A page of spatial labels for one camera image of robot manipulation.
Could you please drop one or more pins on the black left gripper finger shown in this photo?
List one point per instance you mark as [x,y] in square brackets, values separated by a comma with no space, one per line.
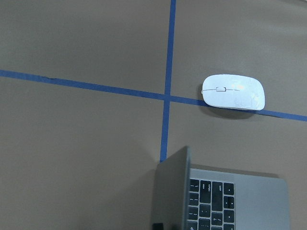
[157,226]

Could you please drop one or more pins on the grey laptop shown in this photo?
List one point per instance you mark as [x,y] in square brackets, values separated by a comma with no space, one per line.
[186,198]

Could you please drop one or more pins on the white computer mouse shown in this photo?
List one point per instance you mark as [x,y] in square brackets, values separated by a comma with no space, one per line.
[233,92]

